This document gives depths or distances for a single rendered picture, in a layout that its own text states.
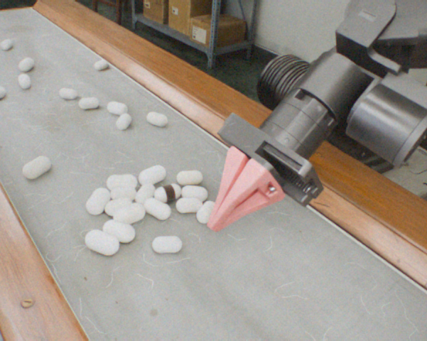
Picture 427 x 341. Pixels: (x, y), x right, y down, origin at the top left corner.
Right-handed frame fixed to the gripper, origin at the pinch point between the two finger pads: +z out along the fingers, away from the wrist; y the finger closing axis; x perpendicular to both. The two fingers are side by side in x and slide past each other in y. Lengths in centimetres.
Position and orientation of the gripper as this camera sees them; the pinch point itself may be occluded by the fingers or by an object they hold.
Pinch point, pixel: (217, 222)
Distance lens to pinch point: 35.9
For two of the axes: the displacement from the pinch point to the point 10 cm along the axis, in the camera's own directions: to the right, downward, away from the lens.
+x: 4.1, 3.9, 8.2
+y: 6.4, 5.2, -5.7
